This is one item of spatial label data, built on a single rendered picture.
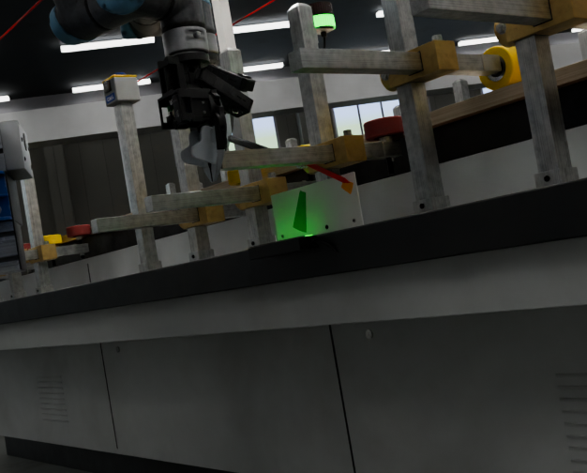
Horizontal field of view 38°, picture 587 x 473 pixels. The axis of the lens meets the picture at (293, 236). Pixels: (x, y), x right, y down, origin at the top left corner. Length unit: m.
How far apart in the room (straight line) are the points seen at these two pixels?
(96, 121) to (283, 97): 2.60
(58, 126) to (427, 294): 10.44
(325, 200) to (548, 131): 0.50
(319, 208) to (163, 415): 1.30
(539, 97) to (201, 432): 1.63
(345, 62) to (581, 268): 0.46
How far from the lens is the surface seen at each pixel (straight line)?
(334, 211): 1.60
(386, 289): 1.55
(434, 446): 1.85
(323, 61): 1.28
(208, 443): 2.57
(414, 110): 1.45
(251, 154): 1.47
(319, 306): 1.71
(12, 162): 1.61
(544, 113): 1.29
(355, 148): 1.58
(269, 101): 11.96
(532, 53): 1.30
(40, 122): 11.78
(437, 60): 1.41
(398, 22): 1.48
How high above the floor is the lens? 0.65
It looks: 2 degrees up
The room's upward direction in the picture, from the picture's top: 10 degrees counter-clockwise
